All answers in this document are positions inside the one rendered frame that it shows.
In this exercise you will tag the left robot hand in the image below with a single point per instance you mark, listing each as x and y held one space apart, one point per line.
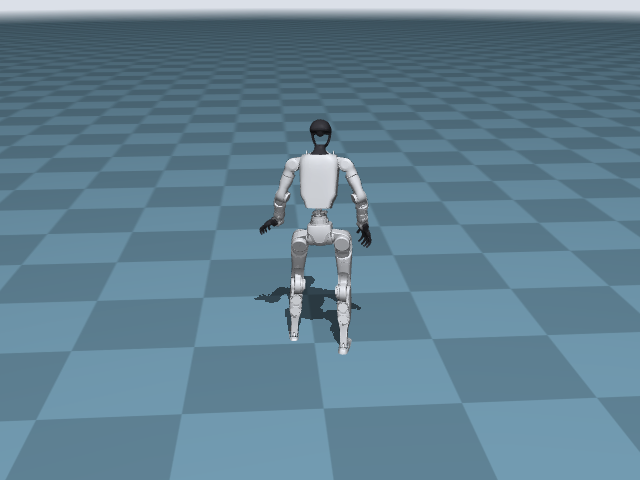
267 224

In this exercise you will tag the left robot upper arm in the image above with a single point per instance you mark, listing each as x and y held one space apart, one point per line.
286 180

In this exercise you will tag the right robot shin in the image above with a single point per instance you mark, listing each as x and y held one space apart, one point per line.
344 316

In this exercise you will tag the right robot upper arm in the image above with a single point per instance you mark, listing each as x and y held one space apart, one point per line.
346 165

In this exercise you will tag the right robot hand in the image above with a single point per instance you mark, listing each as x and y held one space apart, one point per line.
365 234

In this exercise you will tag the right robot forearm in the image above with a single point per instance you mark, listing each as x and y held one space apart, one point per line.
362 213

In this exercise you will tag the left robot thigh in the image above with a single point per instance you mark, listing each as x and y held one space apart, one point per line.
299 249

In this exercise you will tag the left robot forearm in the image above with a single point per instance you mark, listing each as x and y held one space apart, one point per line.
279 211

